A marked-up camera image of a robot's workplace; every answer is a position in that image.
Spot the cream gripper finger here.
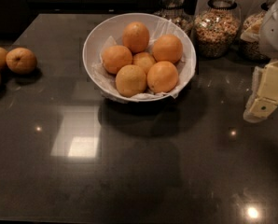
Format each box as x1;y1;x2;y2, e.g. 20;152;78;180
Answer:
240;19;262;42
243;59;278;123

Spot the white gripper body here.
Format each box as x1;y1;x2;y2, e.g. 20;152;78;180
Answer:
259;0;278;59

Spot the small orange at bowl centre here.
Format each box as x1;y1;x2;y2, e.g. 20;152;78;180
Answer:
132;52;156;73

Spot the white bowl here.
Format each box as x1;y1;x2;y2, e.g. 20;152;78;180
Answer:
82;12;198;104

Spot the right glass jar with grains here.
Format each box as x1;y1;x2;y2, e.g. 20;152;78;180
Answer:
239;0;276;62

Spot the glass jar with grains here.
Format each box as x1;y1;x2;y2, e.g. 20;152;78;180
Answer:
193;0;241;59
155;0;193;35
239;0;276;62

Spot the middle glass jar with grains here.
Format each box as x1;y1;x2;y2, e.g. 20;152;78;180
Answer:
193;0;241;59

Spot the white paper liner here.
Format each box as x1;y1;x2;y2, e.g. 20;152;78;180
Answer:
90;18;197;104

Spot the left glass jar with grains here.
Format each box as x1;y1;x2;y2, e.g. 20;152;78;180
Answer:
155;0;193;35

